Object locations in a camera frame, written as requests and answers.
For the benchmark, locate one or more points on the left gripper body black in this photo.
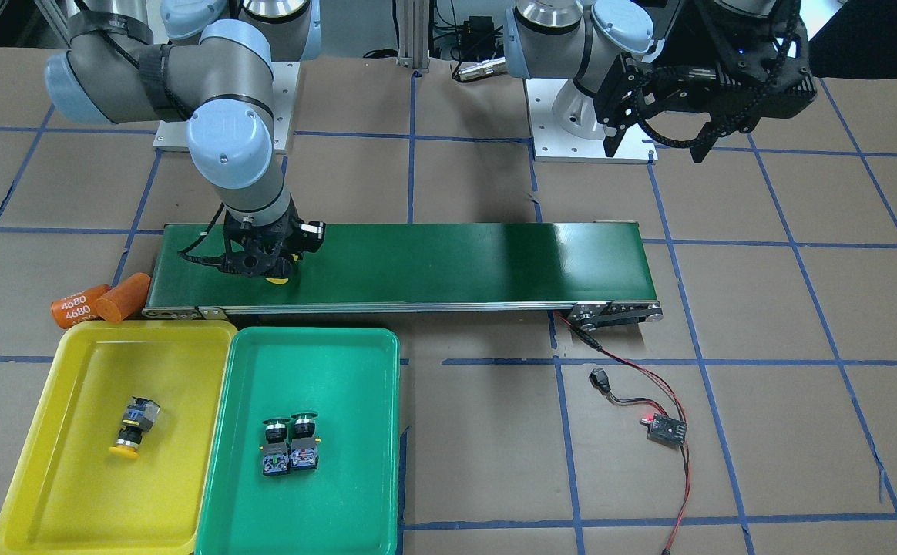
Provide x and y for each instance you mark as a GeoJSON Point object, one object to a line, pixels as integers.
{"type": "Point", "coordinates": [701, 48]}

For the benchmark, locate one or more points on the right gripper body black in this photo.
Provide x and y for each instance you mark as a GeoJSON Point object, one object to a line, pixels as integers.
{"type": "Point", "coordinates": [309, 235]}

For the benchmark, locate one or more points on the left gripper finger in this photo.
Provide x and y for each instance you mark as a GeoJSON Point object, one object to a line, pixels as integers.
{"type": "Point", "coordinates": [720, 125]}
{"type": "Point", "coordinates": [614, 101]}

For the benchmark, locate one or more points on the plain orange cylinder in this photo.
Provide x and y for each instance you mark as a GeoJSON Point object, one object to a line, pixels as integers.
{"type": "Point", "coordinates": [125, 300]}

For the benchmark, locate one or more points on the green push button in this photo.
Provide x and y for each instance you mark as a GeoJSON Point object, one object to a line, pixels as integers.
{"type": "Point", "coordinates": [275, 451]}
{"type": "Point", "coordinates": [304, 441]}

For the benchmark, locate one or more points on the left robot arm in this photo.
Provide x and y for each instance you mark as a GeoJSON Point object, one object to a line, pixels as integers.
{"type": "Point", "coordinates": [568, 40]}

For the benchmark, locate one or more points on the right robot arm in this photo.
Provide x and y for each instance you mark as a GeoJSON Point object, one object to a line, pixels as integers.
{"type": "Point", "coordinates": [216, 74]}

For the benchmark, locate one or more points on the green plastic tray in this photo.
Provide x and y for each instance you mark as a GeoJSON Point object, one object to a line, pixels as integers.
{"type": "Point", "coordinates": [348, 505]}

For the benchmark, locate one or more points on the green conveyor belt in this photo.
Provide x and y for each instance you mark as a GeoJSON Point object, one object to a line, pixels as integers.
{"type": "Point", "coordinates": [596, 275]}

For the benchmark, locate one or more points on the orange cylinder with numbers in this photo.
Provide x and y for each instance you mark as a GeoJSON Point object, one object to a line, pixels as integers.
{"type": "Point", "coordinates": [77, 308]}

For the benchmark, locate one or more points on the small motor controller board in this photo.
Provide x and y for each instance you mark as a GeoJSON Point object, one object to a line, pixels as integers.
{"type": "Point", "coordinates": [666, 430]}

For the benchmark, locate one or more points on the yellow plastic tray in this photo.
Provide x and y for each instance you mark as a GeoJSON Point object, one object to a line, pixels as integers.
{"type": "Point", "coordinates": [69, 494]}

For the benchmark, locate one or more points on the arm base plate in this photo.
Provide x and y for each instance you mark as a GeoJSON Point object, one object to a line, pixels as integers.
{"type": "Point", "coordinates": [565, 129]}
{"type": "Point", "coordinates": [171, 136]}

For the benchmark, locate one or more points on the aluminium frame post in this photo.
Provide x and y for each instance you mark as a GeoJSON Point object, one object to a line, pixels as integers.
{"type": "Point", "coordinates": [413, 26]}

